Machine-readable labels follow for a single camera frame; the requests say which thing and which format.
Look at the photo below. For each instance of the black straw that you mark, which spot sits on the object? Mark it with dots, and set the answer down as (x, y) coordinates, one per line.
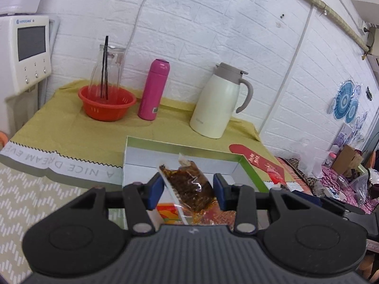
(105, 65)

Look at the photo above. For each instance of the white wall conduit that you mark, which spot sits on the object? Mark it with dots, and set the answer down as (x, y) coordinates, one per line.
(296, 53)

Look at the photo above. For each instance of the bamboo pole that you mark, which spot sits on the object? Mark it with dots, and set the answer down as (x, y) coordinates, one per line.
(322, 6)

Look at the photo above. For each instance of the red envelope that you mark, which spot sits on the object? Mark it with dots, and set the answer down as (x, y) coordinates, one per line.
(251, 159)

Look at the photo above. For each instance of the blue paper fan decoration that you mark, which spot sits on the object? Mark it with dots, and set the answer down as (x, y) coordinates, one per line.
(345, 100)

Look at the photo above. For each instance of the pink thermos bottle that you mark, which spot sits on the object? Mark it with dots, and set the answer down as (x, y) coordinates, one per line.
(154, 91)

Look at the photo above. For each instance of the clear plastic bag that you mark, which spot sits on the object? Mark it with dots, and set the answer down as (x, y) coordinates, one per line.
(314, 158)

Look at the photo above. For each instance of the orange plastic basin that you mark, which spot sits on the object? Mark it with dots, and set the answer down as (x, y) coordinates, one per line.
(1, 139)

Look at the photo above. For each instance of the brown clear-wrapped snack packet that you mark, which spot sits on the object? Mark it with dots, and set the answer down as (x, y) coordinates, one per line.
(189, 188)

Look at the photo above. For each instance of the white water dispenser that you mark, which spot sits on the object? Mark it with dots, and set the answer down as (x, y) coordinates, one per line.
(32, 74)

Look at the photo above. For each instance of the leopard print cloth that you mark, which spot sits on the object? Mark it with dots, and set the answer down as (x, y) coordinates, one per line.
(299, 171)

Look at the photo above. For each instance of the yellow-green tablecloth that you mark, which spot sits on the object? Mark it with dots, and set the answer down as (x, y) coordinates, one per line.
(88, 139)

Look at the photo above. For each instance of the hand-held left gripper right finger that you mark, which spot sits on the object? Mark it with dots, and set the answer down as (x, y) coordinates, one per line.
(220, 192)

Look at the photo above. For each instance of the cream thermal carafe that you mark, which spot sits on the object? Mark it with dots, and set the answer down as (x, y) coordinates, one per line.
(213, 106)

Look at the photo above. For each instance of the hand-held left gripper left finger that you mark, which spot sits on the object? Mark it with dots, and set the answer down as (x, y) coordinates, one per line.
(155, 189)

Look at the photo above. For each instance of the orange plastic basket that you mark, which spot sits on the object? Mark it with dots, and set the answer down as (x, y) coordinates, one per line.
(97, 109)

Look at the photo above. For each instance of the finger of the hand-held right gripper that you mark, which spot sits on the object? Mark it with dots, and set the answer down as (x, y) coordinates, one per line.
(355, 216)

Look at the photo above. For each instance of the red gold snack packet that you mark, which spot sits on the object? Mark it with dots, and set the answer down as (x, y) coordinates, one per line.
(213, 219)

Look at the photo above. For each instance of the brown cardboard box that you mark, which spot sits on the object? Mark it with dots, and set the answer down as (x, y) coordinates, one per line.
(346, 159)

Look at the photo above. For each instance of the orange yellow snack packet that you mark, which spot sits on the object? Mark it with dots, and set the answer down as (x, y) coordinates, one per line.
(167, 213)

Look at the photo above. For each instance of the green cardboard box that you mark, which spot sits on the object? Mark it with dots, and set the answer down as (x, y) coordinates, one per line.
(142, 165)

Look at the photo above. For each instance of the clear glass pitcher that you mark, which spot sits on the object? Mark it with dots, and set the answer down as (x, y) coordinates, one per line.
(115, 65)

